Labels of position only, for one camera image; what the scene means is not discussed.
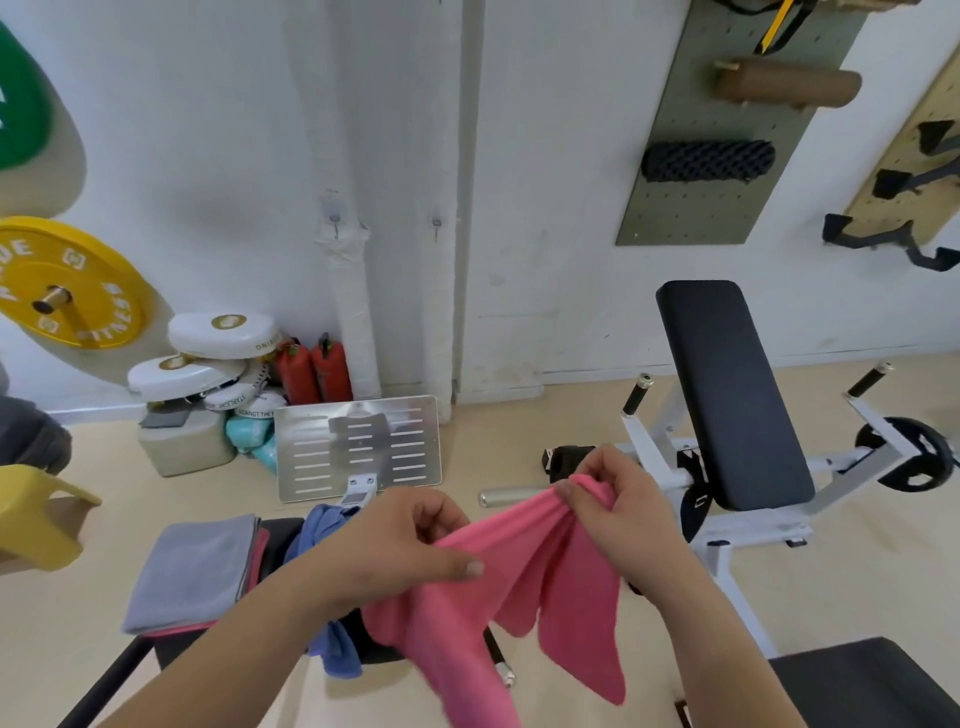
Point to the person's left hand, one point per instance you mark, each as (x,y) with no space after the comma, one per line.
(382,540)

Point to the person's right hand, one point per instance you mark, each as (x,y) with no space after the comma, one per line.
(637,517)

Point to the person's right thumb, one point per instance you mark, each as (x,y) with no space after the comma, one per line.
(574,499)

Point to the person's left thumb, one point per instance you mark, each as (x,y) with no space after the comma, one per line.
(450,566)

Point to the pink towel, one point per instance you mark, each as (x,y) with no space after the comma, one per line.
(517,570)
(259,555)

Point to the person's left forearm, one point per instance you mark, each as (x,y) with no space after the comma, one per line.
(225,660)

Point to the person's right forearm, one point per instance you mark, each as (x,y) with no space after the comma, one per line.
(720,652)

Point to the blue towel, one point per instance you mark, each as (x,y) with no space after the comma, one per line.
(311,523)

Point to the slotted metal plate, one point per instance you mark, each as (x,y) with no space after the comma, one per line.
(360,442)

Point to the black back pad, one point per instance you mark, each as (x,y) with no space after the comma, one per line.
(731,397)

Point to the folded pink towel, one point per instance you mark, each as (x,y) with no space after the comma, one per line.
(259,555)

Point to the teal dumbbell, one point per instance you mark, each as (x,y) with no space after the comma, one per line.
(251,435)

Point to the small white disc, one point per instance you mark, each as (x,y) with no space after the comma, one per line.
(229,397)
(262,406)

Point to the folded grey towel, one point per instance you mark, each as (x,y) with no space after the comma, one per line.
(191,574)

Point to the white wrapped pipe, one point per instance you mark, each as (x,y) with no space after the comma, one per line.
(352,315)

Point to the beige box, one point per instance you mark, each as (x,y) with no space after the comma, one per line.
(184,446)

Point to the grey pegboard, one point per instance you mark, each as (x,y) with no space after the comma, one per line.
(697,217)

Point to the large white disc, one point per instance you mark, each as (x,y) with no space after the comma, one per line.
(180,376)
(221,336)

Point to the black seat pad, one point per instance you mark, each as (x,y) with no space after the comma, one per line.
(870,686)

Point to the black weight plate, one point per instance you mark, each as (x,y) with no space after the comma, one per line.
(926,457)

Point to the black ridged foam roller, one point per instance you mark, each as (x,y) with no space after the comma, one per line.
(709,161)

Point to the dark grey bag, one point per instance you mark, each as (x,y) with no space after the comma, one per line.
(30,435)

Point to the wooden pegboard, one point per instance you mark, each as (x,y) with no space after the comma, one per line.
(911,202)

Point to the yellow weight plate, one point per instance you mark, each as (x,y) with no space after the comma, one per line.
(82,285)

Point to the brown foam roller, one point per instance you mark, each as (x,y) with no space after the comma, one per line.
(787,84)

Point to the green weight plate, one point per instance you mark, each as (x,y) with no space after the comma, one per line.
(19,105)

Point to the white frame weight machine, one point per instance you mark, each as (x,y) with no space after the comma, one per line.
(847,457)

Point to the wall hook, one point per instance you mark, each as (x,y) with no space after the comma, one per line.
(436,223)
(334,219)

